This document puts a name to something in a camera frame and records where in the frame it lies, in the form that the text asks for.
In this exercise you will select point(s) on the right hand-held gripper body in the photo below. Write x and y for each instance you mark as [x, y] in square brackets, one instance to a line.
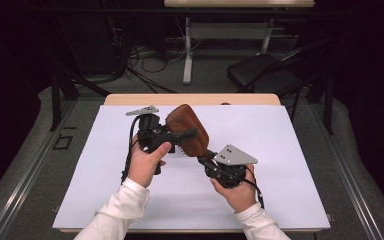
[235, 156]

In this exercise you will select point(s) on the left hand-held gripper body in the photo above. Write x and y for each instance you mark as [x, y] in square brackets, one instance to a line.
[150, 131]

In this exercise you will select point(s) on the person's left hand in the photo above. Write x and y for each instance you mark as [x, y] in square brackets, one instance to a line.
[145, 166]

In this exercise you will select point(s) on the person's right hand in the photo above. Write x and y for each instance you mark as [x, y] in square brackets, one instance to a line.
[240, 198]

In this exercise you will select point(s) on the white paper sheet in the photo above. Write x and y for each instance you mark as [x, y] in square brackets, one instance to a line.
[280, 150]

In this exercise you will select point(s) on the black chair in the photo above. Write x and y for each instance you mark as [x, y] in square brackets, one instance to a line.
[256, 71]

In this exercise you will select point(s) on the black metal stand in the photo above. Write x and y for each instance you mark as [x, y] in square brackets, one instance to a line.
[56, 100]

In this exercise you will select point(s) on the desk with white legs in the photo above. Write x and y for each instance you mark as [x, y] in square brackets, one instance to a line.
[226, 31]

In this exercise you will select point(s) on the metal floor rail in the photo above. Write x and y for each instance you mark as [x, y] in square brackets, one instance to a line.
[33, 168]
[349, 176]

